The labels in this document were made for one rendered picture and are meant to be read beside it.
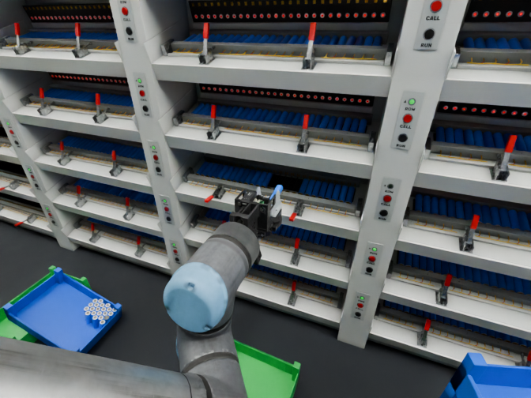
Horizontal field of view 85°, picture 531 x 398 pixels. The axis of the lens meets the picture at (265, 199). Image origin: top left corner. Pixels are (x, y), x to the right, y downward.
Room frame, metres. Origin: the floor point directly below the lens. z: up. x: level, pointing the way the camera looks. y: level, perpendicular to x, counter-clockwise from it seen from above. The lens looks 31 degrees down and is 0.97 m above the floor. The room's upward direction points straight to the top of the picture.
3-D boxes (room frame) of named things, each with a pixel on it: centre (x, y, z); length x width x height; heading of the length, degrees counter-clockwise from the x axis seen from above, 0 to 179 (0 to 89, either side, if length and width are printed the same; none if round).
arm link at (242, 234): (0.40, 0.06, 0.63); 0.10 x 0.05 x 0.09; 70
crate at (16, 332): (0.75, 0.88, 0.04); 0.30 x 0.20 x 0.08; 159
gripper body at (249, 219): (0.48, 0.03, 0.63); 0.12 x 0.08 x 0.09; 160
